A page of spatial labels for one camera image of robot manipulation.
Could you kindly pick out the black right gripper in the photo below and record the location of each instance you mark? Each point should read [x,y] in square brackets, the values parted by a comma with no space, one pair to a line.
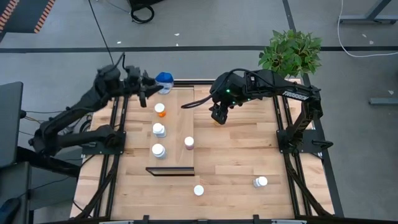
[224,93]

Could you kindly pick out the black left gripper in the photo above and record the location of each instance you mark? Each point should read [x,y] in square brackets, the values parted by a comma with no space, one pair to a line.
[133,87]

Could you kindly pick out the clear bottle blue cap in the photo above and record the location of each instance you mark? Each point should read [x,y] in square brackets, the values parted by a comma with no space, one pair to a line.
[164,79]

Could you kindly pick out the pink bottle white cap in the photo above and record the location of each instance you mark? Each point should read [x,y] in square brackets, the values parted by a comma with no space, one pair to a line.
[189,141]

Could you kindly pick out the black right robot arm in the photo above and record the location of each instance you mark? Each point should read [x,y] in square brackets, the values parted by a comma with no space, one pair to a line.
[292,93]

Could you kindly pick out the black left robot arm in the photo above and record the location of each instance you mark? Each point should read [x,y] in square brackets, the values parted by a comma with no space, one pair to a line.
[74,105]

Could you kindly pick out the black equipment base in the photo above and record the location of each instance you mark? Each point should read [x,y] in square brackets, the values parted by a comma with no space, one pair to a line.
[143,2]

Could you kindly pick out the green plant white pot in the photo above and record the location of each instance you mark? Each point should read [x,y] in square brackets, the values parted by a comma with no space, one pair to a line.
[289,53]

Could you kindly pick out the white label strip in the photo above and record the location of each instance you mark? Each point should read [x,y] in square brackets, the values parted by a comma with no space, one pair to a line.
[116,222]
[289,222]

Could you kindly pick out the dark mat orange striped edges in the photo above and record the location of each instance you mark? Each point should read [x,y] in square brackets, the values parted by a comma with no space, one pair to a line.
[28,15]

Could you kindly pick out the black monitor panel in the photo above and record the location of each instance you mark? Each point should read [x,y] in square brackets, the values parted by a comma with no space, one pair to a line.
[11,124]

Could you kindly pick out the grey floor bar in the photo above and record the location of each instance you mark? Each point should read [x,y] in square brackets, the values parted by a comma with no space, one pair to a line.
[384,101]

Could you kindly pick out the dark grey desk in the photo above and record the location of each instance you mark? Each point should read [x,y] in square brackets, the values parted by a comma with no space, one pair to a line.
[15,183]

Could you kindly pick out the dark blue chair part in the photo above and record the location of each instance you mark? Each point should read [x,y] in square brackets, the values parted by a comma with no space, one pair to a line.
[7,213]

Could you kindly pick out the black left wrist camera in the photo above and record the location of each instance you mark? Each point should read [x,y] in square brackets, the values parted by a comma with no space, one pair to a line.
[133,73]

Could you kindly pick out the black aluminium table frame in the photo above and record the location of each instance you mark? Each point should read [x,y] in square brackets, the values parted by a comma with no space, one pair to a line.
[192,82]

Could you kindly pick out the wooden shelf black frame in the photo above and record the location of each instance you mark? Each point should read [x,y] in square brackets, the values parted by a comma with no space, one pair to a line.
[177,124]

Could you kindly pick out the black frame clamp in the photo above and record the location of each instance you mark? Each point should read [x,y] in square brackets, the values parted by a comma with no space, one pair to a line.
[256,219]
[145,219]

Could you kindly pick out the grey desk leg frame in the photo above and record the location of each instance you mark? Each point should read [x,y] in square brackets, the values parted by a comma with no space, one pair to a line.
[357,20]

